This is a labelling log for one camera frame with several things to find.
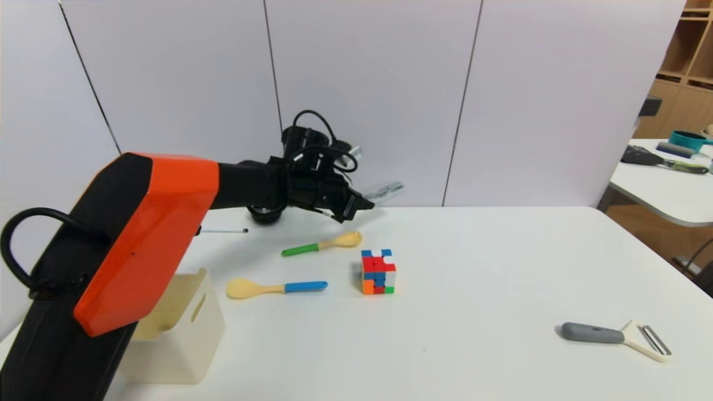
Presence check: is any multicolour puzzle cube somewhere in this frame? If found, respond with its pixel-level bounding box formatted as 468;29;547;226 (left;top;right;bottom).
361;249;397;295

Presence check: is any teal cup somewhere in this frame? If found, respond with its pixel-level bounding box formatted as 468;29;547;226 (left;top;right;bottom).
668;130;713;154

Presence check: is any grey bar object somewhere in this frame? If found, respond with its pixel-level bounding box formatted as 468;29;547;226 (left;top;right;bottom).
656;141;696;159

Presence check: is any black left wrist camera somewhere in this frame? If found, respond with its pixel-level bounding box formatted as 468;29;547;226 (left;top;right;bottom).
281;125;363;168

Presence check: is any black floor cable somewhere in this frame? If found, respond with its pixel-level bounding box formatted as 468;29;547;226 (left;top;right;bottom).
682;238;713;273

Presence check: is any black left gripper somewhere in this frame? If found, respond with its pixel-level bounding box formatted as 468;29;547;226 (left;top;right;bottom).
317;179;375;224

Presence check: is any wooden shelf cabinet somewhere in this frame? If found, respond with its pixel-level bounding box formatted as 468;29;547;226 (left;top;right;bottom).
633;0;713;140

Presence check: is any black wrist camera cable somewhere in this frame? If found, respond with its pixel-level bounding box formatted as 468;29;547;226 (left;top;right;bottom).
248;110;360;219

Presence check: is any cream plastic storage box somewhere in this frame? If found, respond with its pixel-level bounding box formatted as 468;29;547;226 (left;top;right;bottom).
120;267;226;385

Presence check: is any black brush green handle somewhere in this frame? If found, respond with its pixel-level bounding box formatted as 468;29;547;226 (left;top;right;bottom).
621;145;710;175

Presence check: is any grey handled white peeler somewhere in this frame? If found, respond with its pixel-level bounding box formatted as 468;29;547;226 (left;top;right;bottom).
560;320;672;363

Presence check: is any yellow spoon blue handle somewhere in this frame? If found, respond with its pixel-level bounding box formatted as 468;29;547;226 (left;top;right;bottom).
226;278;329;300

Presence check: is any white side table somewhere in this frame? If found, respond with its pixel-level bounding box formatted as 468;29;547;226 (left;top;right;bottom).
596;138;713;228

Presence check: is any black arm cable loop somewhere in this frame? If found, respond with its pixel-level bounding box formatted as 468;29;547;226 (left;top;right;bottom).
0;208;106;296

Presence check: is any yellow pasta fork green handle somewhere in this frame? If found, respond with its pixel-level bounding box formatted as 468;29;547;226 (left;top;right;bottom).
281;232;364;257

